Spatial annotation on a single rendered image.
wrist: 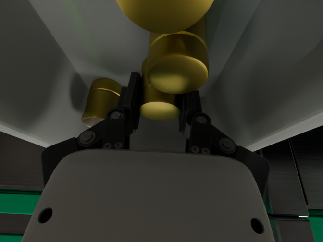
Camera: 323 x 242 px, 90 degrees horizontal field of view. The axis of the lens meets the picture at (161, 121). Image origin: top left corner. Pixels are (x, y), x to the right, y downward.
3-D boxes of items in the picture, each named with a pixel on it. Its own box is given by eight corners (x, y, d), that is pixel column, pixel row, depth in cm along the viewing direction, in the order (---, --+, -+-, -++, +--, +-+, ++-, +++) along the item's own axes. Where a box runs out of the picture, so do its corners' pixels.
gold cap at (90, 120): (116, 119, 15) (123, 78, 16) (75, 115, 14) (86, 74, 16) (120, 131, 18) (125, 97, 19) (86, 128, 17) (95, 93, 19)
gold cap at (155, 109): (139, 52, 13) (132, 100, 11) (184, 53, 13) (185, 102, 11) (143, 79, 16) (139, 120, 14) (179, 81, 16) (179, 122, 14)
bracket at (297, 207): (215, 151, 24) (220, 204, 21) (250, 129, 15) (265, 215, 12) (240, 152, 24) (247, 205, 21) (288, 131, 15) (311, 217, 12)
